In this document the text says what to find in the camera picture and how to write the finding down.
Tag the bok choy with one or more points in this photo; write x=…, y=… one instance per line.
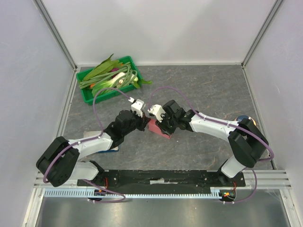
x=104, y=86

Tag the green long beans bundle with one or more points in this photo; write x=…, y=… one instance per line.
x=108, y=76

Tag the pink paper box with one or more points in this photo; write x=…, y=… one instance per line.
x=155, y=129

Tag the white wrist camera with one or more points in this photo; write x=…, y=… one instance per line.
x=137, y=106
x=157, y=111

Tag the blue white book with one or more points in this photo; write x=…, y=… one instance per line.
x=94, y=133

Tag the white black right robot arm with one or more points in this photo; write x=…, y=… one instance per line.
x=246, y=141

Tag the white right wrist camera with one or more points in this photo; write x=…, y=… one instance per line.
x=157, y=111

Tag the white radish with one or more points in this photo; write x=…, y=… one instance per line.
x=122, y=77

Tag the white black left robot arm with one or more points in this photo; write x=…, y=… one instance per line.
x=61, y=160

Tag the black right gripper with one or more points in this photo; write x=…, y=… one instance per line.
x=162, y=123

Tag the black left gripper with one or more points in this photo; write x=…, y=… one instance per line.
x=143, y=121

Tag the green leafy vegetable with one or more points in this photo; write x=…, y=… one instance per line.
x=104, y=67

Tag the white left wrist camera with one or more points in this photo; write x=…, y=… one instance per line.
x=137, y=106

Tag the yellow masking tape roll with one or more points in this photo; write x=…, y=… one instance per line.
x=244, y=120

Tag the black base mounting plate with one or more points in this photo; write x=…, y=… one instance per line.
x=204, y=178

